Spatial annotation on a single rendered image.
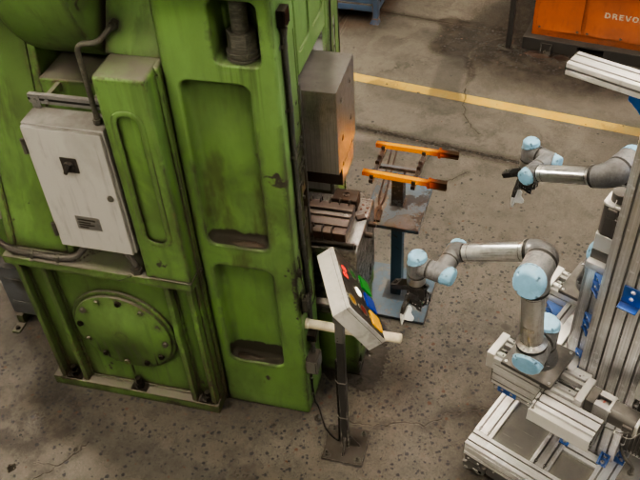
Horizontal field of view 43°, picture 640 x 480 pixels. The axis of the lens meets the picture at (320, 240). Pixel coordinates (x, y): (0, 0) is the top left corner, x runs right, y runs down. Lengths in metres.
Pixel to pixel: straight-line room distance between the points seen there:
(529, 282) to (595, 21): 4.15
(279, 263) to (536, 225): 2.25
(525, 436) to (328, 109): 1.79
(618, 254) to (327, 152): 1.19
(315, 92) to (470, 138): 2.86
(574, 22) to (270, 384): 3.99
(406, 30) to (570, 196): 2.38
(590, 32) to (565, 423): 4.08
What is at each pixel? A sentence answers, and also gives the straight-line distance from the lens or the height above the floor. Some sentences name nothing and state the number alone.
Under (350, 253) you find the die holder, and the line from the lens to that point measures 3.72.
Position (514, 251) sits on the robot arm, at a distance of 3.09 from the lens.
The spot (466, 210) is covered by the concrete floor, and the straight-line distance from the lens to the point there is 5.33.
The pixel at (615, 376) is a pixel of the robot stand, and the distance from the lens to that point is 3.56.
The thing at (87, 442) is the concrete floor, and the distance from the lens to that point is 4.41.
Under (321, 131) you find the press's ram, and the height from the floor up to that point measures 1.58.
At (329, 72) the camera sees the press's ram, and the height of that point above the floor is 1.76.
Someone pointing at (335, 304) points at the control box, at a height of 1.17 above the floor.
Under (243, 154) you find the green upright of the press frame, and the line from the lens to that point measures 3.22.
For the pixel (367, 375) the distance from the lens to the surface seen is 4.39.
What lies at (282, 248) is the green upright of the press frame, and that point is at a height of 1.16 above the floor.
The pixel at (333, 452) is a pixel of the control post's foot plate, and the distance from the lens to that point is 4.13.
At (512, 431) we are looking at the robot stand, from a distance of 4.00.
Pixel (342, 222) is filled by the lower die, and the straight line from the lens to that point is 3.75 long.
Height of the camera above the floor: 3.51
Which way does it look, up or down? 43 degrees down
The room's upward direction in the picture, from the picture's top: 4 degrees counter-clockwise
